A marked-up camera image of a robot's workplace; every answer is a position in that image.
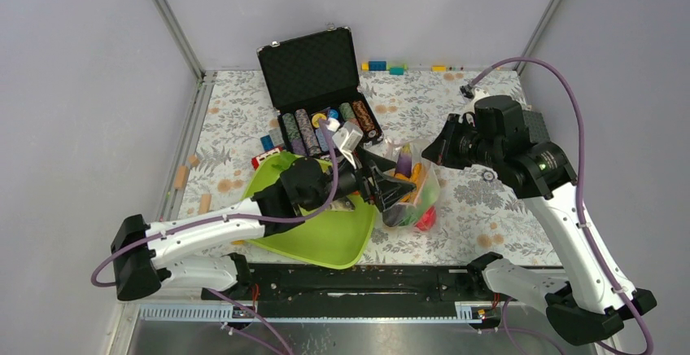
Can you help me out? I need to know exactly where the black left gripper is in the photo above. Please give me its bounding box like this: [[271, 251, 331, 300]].
[[304, 147, 417, 213]]

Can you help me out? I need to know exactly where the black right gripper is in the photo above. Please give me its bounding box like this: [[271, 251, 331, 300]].
[[421, 112, 502, 169]]

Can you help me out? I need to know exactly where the purple eggplant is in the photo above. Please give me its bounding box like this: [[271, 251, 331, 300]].
[[395, 143, 413, 178]]

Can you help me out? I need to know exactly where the clear pink zip top bag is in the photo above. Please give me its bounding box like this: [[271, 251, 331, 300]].
[[382, 139, 440, 228]]

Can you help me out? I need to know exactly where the green napa cabbage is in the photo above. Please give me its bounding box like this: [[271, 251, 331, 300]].
[[406, 177, 440, 226]]

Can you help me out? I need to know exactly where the red tomato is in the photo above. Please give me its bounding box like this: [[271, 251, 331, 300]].
[[415, 206, 437, 231]]

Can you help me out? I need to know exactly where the orange fried chicken piece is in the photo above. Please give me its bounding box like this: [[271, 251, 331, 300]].
[[394, 163, 426, 203]]

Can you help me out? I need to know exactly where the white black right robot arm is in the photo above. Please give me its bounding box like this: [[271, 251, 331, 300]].
[[421, 95, 657, 346]]

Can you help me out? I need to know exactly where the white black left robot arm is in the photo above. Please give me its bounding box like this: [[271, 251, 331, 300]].
[[91, 122, 416, 301]]

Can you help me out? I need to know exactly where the grey toy fish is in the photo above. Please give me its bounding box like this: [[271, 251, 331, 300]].
[[328, 197, 356, 212]]

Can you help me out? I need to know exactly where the dark grey building baseplate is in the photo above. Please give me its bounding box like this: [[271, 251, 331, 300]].
[[522, 110, 551, 144]]

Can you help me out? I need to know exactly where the green plastic tray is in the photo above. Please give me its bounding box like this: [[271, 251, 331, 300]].
[[244, 155, 378, 270]]

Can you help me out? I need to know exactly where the floral tablecloth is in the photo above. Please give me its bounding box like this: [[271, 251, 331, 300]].
[[172, 71, 560, 266]]

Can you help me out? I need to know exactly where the blue toy brick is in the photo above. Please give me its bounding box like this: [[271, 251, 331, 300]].
[[260, 135, 275, 151]]

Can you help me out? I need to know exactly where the black poker chip case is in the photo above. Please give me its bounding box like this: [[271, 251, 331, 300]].
[[256, 26, 383, 158]]

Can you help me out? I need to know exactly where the blue yellow brick row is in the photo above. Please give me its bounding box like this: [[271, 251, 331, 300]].
[[360, 60, 408, 76]]

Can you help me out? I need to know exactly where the red white toy piece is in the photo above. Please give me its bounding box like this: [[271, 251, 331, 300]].
[[251, 147, 282, 170]]

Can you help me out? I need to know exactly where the small wooden block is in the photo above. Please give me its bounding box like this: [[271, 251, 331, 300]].
[[198, 194, 212, 214]]

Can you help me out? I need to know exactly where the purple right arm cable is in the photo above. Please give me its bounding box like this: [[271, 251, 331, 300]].
[[459, 57, 654, 355]]

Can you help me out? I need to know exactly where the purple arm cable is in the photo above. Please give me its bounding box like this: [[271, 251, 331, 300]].
[[459, 57, 654, 355], [90, 116, 342, 355]]

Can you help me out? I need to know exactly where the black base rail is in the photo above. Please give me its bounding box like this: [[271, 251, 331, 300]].
[[148, 252, 518, 320]]

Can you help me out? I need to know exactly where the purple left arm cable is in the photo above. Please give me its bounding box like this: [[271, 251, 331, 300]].
[[90, 116, 342, 355]]

